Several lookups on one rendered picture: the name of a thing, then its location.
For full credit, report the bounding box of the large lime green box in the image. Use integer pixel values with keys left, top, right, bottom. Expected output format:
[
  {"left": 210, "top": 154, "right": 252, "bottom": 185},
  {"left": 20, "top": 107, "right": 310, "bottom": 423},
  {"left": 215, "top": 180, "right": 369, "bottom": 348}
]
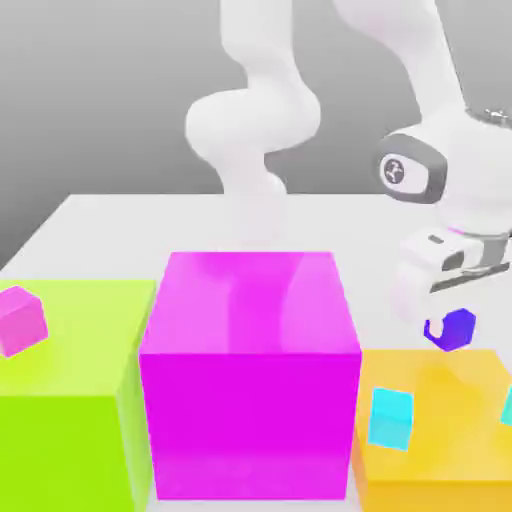
[{"left": 0, "top": 279, "right": 158, "bottom": 512}]

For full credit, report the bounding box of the small pink cube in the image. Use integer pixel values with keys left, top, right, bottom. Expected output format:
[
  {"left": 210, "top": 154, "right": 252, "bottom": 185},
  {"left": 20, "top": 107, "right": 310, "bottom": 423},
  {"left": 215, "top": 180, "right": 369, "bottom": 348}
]
[{"left": 0, "top": 284, "right": 50, "bottom": 359}]

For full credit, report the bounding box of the small cyan cube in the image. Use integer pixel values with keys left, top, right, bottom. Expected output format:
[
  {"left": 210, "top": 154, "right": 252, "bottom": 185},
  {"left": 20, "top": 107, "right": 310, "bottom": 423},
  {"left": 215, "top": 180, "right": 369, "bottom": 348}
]
[
  {"left": 499, "top": 385, "right": 512, "bottom": 428},
  {"left": 367, "top": 386, "right": 416, "bottom": 453}
]

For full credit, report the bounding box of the small blue cube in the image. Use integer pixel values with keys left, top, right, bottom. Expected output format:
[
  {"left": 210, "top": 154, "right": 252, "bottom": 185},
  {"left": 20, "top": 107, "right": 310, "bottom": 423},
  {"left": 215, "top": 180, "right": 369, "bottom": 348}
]
[{"left": 423, "top": 307, "right": 478, "bottom": 354}]

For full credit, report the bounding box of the large orange box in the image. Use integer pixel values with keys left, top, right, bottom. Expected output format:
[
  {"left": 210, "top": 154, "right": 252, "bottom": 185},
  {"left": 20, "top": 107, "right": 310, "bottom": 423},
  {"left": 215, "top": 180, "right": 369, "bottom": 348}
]
[{"left": 350, "top": 348, "right": 512, "bottom": 512}]

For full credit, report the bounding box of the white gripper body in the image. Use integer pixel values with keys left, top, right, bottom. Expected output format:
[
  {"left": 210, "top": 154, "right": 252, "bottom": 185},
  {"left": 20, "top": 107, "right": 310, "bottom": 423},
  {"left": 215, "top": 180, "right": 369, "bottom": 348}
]
[{"left": 393, "top": 259, "right": 512, "bottom": 327}]

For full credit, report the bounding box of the large magenta box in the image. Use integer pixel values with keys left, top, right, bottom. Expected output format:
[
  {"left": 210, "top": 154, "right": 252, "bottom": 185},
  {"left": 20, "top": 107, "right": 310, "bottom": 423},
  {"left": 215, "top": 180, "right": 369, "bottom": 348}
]
[{"left": 137, "top": 250, "right": 364, "bottom": 502}]

